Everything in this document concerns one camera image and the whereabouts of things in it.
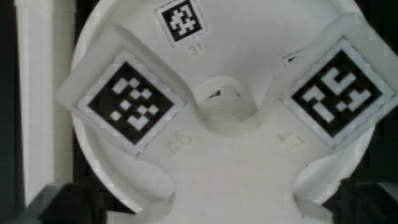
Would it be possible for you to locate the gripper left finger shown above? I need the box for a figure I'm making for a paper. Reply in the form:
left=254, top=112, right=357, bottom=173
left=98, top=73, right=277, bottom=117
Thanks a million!
left=11, top=181, right=135, bottom=224

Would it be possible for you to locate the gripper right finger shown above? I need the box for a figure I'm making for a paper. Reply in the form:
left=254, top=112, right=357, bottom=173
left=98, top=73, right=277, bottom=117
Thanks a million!
left=323, top=179, right=398, bottom=224

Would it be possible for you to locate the white cross-shaped table base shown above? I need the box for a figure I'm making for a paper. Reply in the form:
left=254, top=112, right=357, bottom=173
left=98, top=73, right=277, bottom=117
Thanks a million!
left=58, top=13, right=398, bottom=224

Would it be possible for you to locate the white cylindrical table leg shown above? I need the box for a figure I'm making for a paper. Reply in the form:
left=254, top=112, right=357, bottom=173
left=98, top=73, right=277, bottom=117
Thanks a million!
left=195, top=76, right=259, bottom=136

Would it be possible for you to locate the white round table top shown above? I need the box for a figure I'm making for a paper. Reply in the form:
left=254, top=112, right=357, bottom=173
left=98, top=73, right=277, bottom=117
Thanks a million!
left=67, top=0, right=373, bottom=206

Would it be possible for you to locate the white front fence bar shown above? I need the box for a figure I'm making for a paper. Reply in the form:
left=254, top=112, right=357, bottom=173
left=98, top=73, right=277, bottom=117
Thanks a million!
left=14, top=0, right=76, bottom=204

